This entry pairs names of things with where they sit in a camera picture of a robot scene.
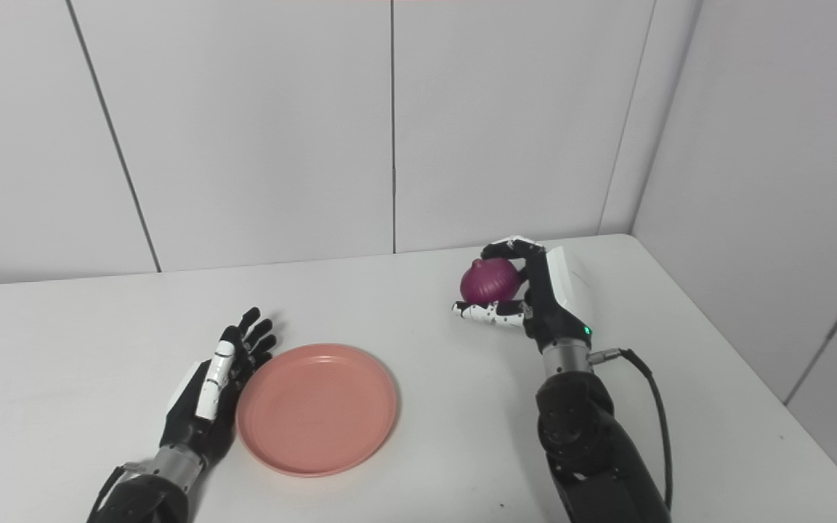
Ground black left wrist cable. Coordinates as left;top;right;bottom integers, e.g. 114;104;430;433
87;462;145;523

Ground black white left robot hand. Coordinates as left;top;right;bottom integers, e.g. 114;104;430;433
158;307;278;467

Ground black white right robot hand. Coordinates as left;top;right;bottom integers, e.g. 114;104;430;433
451;235;596;355

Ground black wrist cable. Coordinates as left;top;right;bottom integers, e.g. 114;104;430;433
587;348;675;511
87;462;145;523

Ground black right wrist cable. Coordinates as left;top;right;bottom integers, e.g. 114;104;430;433
587;348;675;511

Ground purple red onion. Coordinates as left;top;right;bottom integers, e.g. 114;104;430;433
459;256;524;304

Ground pink round plate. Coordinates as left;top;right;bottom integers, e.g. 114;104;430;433
236;344;400;479

